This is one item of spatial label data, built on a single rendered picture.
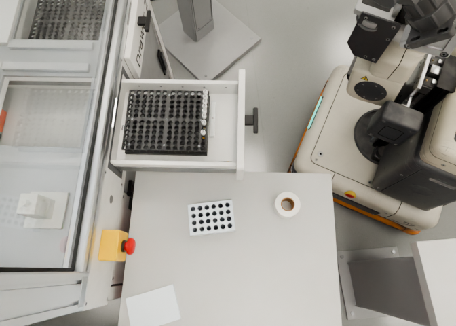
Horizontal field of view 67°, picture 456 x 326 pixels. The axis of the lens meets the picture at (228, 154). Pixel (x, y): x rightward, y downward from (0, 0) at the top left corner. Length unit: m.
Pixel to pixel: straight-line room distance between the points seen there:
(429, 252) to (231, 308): 0.56
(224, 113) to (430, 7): 0.55
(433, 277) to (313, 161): 0.70
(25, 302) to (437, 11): 0.85
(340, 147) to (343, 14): 1.03
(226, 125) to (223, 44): 1.18
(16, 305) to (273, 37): 1.91
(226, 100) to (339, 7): 1.53
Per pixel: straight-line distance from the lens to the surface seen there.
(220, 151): 0.96
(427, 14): 0.78
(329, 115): 1.67
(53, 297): 0.72
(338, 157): 1.60
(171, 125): 0.93
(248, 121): 0.91
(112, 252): 0.87
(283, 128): 1.91
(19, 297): 0.63
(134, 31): 1.08
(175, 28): 2.21
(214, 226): 0.96
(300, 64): 2.12
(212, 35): 2.15
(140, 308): 1.00
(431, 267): 1.11
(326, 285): 1.01
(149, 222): 1.01
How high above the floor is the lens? 1.74
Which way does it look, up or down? 71 degrees down
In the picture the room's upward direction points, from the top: 3 degrees counter-clockwise
